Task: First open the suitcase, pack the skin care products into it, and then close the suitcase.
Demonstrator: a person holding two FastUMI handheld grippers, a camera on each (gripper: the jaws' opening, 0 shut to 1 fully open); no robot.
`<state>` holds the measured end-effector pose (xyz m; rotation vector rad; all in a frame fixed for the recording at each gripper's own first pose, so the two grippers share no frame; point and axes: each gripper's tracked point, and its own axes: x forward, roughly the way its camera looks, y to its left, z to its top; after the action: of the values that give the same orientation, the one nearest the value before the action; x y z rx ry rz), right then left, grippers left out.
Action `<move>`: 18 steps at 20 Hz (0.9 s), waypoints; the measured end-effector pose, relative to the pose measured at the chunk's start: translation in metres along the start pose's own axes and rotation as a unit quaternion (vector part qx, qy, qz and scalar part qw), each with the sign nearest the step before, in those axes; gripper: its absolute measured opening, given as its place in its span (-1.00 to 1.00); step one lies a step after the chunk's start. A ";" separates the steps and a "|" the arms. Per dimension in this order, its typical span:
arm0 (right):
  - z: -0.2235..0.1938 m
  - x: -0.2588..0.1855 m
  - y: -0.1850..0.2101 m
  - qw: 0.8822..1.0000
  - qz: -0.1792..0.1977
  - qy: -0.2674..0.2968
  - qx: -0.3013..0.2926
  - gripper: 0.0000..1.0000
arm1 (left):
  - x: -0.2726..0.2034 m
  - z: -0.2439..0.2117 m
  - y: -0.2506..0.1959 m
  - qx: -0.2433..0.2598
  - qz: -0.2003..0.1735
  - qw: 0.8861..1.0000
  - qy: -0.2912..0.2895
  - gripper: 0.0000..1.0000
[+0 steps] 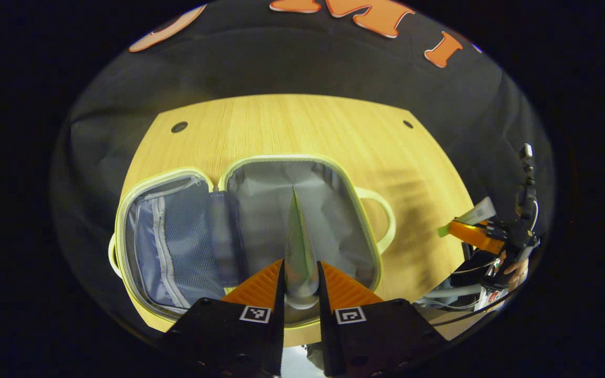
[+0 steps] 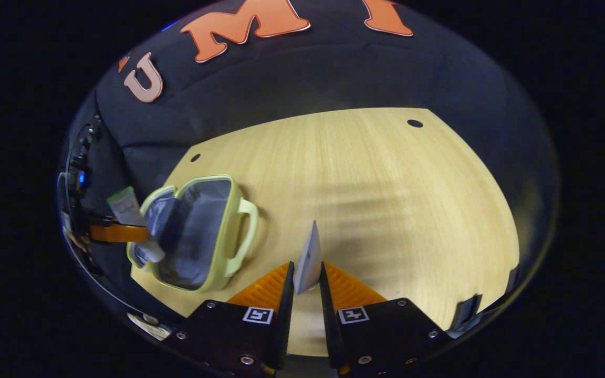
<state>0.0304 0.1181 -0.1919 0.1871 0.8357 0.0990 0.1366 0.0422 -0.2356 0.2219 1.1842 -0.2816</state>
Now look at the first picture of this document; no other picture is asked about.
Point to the silver green skin care tube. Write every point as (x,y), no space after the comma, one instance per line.
(300,252)

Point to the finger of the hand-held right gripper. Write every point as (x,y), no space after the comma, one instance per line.
(473,236)

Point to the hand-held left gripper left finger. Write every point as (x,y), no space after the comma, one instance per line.
(280,310)

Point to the white green skin care tube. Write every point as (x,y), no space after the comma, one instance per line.
(478,211)

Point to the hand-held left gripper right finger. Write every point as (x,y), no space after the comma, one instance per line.
(324,310)

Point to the black backdrop cloth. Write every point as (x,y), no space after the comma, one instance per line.
(281,63)

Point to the pale yellow suitcase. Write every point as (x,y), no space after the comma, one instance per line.
(260,210)

